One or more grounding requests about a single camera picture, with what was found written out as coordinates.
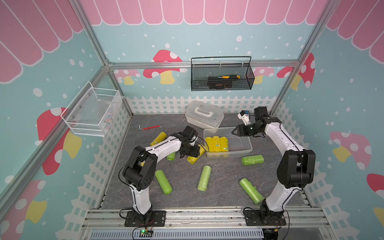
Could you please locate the clear plastic storage box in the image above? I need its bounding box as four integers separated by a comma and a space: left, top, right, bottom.
203, 127, 253, 159

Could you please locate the yellow roll with blue label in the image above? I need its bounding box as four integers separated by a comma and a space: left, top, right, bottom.
220, 137, 229, 153

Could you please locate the light green roll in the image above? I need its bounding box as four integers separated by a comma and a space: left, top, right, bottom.
198, 166, 212, 192

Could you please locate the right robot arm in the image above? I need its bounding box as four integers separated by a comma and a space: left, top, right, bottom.
232, 107, 316, 220

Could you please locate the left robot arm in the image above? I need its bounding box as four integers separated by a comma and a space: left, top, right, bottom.
120, 126, 200, 217

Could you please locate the yellow black screwdriver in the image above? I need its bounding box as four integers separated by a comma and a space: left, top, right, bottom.
218, 75, 241, 80

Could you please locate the black tool in basket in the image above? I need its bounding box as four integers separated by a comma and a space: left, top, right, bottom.
207, 77, 233, 90

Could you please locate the small circuit board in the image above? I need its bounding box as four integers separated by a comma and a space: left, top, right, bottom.
139, 229, 154, 238

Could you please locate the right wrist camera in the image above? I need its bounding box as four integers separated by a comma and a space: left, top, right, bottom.
238, 110, 251, 126

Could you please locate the white lidded case with handle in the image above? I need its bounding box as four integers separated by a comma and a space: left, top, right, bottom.
185, 100, 224, 129

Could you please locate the red handled hex key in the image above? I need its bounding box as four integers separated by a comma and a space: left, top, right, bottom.
139, 125, 163, 131

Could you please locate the black wire mesh basket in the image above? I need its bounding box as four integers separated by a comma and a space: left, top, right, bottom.
191, 56, 255, 91

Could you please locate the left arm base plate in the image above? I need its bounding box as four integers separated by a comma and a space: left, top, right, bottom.
124, 210, 167, 227

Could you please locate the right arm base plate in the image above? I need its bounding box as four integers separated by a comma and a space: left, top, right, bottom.
243, 208, 287, 228

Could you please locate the white wire basket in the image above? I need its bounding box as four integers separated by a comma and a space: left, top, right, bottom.
61, 82, 123, 137

